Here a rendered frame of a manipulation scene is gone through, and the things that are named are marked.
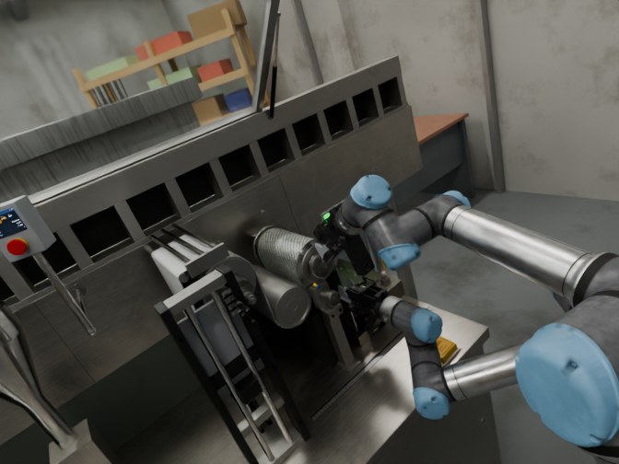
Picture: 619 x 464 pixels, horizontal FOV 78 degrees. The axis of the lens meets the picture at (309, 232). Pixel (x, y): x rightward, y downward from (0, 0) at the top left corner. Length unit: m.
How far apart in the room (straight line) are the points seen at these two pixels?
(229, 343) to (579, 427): 0.64
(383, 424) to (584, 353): 0.68
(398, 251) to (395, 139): 1.04
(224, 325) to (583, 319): 0.65
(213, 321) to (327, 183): 0.81
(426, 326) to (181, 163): 0.82
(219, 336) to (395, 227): 0.44
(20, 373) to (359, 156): 1.26
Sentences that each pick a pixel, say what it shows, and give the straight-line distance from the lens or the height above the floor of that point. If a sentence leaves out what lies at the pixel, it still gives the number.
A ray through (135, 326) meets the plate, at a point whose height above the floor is 1.23.
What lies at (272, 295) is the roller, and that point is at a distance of 1.08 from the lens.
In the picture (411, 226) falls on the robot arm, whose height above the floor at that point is 1.42.
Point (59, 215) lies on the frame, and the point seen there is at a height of 1.61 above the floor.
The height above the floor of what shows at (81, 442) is 1.17.
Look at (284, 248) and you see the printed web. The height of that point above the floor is 1.30.
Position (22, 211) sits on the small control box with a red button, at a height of 1.69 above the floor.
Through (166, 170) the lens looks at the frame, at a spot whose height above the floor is 1.60.
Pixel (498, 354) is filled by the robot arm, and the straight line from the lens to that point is 0.94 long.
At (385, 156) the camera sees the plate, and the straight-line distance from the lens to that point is 1.70.
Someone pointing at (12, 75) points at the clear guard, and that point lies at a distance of 0.94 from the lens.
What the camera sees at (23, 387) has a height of 1.36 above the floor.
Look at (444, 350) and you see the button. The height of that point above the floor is 0.92.
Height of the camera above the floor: 1.78
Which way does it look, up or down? 24 degrees down
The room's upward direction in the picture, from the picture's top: 19 degrees counter-clockwise
